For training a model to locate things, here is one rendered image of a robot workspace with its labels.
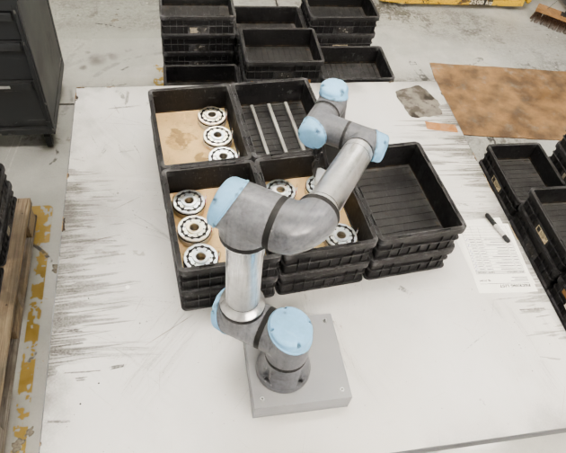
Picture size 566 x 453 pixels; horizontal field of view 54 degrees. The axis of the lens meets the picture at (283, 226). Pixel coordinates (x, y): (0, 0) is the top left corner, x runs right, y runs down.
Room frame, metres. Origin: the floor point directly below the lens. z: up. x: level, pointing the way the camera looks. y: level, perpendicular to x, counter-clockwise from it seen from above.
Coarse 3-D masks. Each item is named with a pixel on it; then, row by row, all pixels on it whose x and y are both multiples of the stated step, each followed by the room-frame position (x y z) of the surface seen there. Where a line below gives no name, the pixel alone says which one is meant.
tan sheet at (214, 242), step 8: (176, 192) 1.20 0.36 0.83; (200, 192) 1.21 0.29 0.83; (208, 192) 1.22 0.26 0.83; (216, 192) 1.22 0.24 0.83; (208, 200) 1.18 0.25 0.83; (208, 208) 1.15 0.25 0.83; (176, 216) 1.10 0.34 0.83; (176, 224) 1.07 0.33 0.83; (216, 232) 1.06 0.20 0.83; (216, 240) 1.03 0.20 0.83; (184, 248) 0.98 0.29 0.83; (216, 248) 1.00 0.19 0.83; (224, 248) 1.00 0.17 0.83; (224, 256) 0.97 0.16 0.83
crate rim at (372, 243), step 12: (276, 156) 1.33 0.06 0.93; (288, 156) 1.34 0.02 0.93; (300, 156) 1.35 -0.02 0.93; (312, 156) 1.37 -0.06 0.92; (360, 204) 1.18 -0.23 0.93; (372, 228) 1.09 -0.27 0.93; (372, 240) 1.05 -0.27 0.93; (312, 252) 0.97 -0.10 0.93; (324, 252) 0.98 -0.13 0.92; (336, 252) 1.00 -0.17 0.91
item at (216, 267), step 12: (168, 168) 1.20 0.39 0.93; (180, 168) 1.21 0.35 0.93; (192, 168) 1.22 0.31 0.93; (204, 168) 1.23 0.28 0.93; (252, 168) 1.26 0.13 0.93; (168, 192) 1.11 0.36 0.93; (168, 204) 1.06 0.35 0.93; (168, 216) 1.03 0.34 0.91; (180, 252) 0.90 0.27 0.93; (180, 264) 0.85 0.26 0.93; (216, 264) 0.87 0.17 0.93
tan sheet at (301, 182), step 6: (288, 180) 1.33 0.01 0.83; (294, 180) 1.34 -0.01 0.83; (300, 180) 1.34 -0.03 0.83; (306, 180) 1.35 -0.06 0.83; (294, 186) 1.31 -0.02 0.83; (300, 186) 1.31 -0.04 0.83; (300, 192) 1.28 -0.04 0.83; (300, 198) 1.26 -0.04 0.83; (342, 210) 1.24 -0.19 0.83; (342, 216) 1.21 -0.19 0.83; (342, 222) 1.18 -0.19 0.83; (348, 222) 1.19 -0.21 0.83; (318, 246) 1.07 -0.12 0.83
